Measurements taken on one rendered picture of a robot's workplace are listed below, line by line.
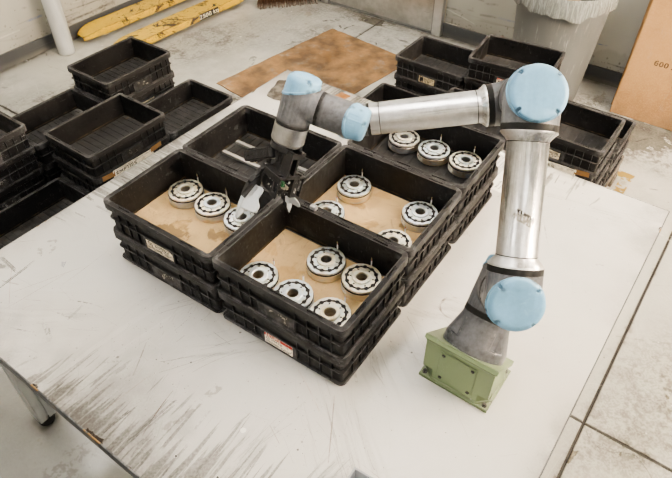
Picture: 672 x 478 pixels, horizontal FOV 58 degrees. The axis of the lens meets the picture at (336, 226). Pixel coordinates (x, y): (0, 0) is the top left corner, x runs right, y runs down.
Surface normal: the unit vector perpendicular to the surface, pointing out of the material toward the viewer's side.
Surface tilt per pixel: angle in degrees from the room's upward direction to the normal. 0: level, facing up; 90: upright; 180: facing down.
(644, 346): 0
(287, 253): 0
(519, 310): 61
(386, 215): 0
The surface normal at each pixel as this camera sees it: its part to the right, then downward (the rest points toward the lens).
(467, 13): -0.58, 0.55
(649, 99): -0.55, 0.30
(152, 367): 0.00, -0.73
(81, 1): 0.81, 0.40
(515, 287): -0.11, 0.22
